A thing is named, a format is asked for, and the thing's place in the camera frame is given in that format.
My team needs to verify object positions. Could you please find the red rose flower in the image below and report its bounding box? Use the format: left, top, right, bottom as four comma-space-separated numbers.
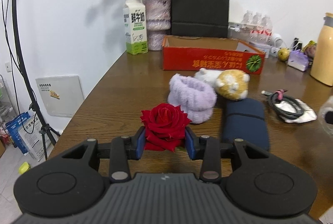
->
140, 103, 191, 152

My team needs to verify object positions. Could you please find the purple fluffy headband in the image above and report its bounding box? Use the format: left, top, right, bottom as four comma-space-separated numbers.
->
167, 74, 217, 124

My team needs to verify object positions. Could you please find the white plastic bag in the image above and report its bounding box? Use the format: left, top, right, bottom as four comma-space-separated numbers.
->
272, 98, 317, 124

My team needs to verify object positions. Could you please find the navy blue fabric pouch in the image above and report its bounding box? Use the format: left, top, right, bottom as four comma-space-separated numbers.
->
221, 98, 270, 151

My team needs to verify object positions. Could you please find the yellow white plush toy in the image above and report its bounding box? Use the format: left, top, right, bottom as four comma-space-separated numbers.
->
194, 68, 250, 101

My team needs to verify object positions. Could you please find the orange cardboard box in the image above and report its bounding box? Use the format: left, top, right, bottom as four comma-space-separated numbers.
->
163, 35, 265, 74

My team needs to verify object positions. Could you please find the black tripod stand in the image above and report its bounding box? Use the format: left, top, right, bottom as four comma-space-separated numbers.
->
11, 0, 60, 160

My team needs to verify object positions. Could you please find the blue white package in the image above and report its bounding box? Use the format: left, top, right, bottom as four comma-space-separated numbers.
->
5, 112, 44, 161

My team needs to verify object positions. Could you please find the clear storage container with seeds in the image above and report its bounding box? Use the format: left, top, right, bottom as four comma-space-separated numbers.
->
227, 22, 251, 41

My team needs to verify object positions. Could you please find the white green milk carton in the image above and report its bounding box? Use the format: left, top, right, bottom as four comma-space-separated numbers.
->
123, 0, 148, 55

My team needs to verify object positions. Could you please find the yellow green pear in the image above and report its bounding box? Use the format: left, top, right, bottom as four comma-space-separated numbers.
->
277, 48, 291, 62

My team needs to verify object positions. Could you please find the purple textured vase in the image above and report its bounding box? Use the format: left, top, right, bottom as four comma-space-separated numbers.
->
142, 0, 171, 51

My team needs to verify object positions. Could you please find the white small fan device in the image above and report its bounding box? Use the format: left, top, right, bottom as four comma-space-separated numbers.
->
269, 33, 284, 48

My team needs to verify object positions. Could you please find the purple tissue pack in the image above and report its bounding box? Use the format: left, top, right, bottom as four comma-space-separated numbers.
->
287, 50, 309, 72

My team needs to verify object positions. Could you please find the black paper bag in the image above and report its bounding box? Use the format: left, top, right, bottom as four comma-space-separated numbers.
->
170, 0, 229, 38

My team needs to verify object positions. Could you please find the right water bottle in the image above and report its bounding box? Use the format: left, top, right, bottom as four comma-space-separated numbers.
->
261, 15, 273, 43

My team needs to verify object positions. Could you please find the water bottle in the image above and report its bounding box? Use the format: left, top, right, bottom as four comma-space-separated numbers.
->
261, 15, 273, 43
241, 10, 253, 25
251, 12, 263, 41

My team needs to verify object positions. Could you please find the left water bottle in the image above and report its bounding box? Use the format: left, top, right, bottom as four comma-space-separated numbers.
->
241, 10, 253, 25

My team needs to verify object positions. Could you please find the middle water bottle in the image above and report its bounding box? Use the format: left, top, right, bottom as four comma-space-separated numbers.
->
251, 12, 263, 41

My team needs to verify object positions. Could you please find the colourful snack bag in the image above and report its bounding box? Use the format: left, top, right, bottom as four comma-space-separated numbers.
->
302, 41, 317, 62

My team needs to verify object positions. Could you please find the cream thermos bottle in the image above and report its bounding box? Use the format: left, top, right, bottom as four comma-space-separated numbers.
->
311, 12, 333, 86

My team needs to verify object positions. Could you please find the black coiled cable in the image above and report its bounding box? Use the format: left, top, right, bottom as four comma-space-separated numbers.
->
261, 89, 305, 120

